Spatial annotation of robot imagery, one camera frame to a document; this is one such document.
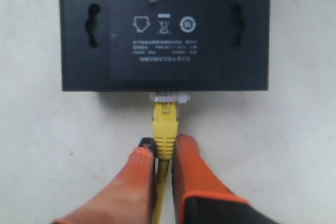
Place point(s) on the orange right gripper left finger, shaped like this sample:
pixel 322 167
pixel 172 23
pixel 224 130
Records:
pixel 129 198

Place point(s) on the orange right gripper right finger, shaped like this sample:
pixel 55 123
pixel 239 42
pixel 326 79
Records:
pixel 200 196

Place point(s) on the small black box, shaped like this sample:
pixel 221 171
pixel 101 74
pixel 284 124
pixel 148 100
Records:
pixel 164 45

